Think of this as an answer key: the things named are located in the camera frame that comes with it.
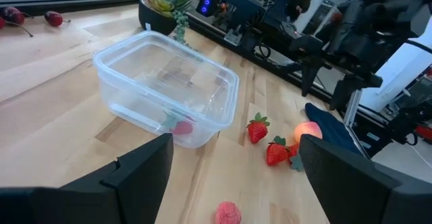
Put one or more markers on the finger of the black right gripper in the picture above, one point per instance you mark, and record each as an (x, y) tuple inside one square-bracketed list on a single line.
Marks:
[(347, 90), (310, 77)]

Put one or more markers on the red toy strawberry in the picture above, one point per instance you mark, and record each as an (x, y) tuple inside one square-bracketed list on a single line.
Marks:
[(275, 154), (181, 127), (293, 149), (257, 132)]

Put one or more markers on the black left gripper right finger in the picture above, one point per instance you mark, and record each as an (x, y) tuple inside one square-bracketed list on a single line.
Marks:
[(354, 197)]

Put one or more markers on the black device three blue lights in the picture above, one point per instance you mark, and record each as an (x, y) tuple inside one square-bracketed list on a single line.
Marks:
[(206, 3)]

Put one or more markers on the clear plastic tupperware container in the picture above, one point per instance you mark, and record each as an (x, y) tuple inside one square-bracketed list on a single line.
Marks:
[(135, 92)]

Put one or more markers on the potted succulent plant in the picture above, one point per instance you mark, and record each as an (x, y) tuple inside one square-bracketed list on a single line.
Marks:
[(155, 20)]

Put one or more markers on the dark folded cloth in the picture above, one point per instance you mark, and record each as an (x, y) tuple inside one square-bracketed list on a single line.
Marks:
[(330, 126)]

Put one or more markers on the person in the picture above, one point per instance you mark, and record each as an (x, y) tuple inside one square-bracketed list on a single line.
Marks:
[(300, 3)]

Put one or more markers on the orange pink toy peach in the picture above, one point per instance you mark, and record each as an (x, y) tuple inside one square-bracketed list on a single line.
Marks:
[(305, 130)]

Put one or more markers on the pink toy raspberry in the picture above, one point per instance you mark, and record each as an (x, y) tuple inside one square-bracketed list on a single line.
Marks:
[(228, 214)]

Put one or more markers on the dark red toy cherry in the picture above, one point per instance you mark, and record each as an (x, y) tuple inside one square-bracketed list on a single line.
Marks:
[(53, 18), (13, 15), (1, 23)]

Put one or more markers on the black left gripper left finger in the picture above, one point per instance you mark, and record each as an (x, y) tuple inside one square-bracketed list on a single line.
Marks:
[(101, 200)]

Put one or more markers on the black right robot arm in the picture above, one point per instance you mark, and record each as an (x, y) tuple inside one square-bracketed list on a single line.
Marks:
[(418, 18)]

